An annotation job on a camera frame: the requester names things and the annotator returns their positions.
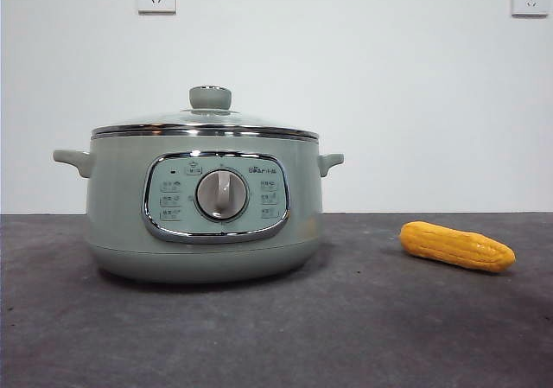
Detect glass lid with green knob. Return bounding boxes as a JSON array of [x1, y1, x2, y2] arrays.
[[91, 85, 321, 141]]

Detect yellow corn cob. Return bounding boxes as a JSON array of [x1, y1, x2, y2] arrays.
[[398, 220, 517, 274]]

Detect pale green electric pot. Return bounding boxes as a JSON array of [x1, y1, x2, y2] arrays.
[[52, 124, 346, 284]]

